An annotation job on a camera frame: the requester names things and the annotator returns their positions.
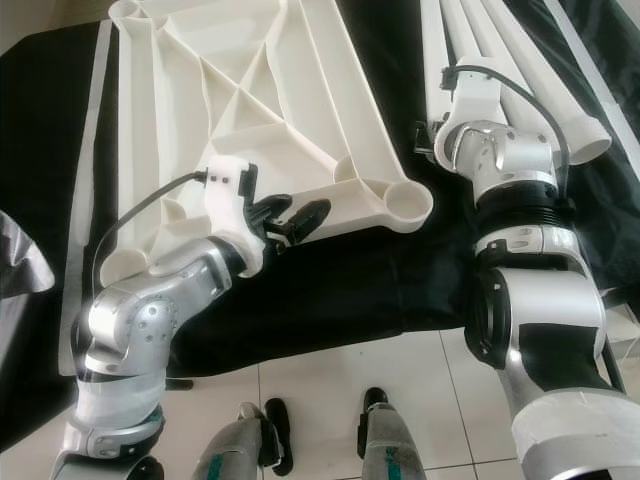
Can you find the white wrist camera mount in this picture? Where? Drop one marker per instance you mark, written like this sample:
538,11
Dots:
475,100
232,215

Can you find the white tape strip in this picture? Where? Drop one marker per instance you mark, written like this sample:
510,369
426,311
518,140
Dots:
590,80
93,150

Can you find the black table cover sheet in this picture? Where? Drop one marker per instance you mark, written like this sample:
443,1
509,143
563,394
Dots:
360,290

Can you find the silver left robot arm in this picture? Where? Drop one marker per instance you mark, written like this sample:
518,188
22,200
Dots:
130,330

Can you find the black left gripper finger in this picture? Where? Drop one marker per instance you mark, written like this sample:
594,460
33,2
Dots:
310,220
272,208

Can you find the robot right leg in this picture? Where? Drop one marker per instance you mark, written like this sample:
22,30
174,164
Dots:
395,450

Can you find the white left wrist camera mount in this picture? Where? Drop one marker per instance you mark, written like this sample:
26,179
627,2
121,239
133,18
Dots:
232,215

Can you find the white plastic table top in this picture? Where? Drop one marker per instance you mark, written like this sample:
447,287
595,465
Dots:
220,100

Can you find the black metal table frame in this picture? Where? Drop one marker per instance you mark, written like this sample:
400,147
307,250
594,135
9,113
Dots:
178,383

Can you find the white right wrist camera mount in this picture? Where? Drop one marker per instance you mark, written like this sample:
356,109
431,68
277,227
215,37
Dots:
475,100

